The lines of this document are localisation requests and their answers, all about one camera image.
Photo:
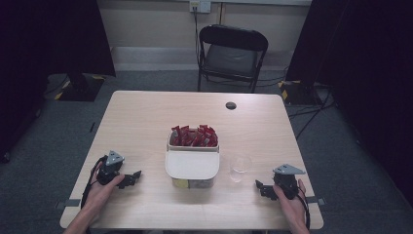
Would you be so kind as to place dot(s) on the black folding chair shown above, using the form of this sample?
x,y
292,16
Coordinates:
x,y
232,58

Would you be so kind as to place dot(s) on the clear glass cup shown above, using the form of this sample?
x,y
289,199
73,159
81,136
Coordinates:
x,y
240,167

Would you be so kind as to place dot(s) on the small dark floor strip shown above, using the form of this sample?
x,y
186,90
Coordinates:
x,y
92,127

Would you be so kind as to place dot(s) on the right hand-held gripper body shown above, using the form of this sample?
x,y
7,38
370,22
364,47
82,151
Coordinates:
x,y
285,183

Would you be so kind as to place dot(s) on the white box lid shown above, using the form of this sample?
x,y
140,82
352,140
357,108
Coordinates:
x,y
191,165

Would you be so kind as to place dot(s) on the yellow dried slices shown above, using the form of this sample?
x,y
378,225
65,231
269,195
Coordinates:
x,y
180,183

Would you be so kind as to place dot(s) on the white wall socket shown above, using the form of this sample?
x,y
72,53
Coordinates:
x,y
200,5

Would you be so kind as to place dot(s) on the person's right hand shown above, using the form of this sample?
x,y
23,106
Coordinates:
x,y
290,208

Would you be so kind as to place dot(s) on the black curtain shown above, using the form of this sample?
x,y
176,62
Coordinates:
x,y
370,65
48,35

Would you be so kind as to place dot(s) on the black stand base yellow tape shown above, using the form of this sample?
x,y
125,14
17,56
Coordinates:
x,y
297,92
81,87

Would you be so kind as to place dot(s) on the clear storage box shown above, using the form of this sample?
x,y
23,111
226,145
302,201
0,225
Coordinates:
x,y
195,183

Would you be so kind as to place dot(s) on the person's left hand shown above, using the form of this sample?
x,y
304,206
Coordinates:
x,y
100,195

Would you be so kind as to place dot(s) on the heap of dark dried pieces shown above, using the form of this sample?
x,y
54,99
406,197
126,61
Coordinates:
x,y
202,184

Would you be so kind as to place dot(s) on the pile of red packets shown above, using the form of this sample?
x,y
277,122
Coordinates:
x,y
195,136

